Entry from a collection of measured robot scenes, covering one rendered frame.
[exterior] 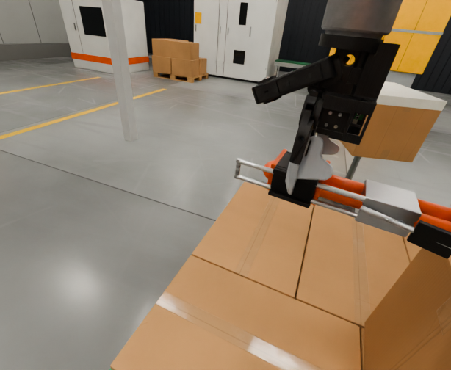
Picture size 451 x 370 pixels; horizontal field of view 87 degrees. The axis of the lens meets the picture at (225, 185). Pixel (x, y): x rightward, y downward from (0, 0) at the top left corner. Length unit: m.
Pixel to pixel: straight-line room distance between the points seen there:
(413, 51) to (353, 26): 7.42
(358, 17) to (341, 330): 0.80
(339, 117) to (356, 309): 0.73
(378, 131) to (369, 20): 1.51
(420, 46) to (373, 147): 6.03
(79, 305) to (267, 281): 1.04
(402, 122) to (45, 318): 2.26
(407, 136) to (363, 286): 1.15
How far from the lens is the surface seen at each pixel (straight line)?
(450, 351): 0.56
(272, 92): 0.36
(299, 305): 0.89
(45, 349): 1.54
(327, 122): 0.36
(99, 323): 1.51
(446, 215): 0.46
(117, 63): 3.04
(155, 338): 0.81
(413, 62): 7.77
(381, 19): 0.34
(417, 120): 1.90
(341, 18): 0.33
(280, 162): 0.40
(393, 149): 1.92
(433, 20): 7.79
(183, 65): 6.94
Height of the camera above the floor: 1.27
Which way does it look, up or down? 33 degrees down
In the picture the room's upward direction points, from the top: 5 degrees clockwise
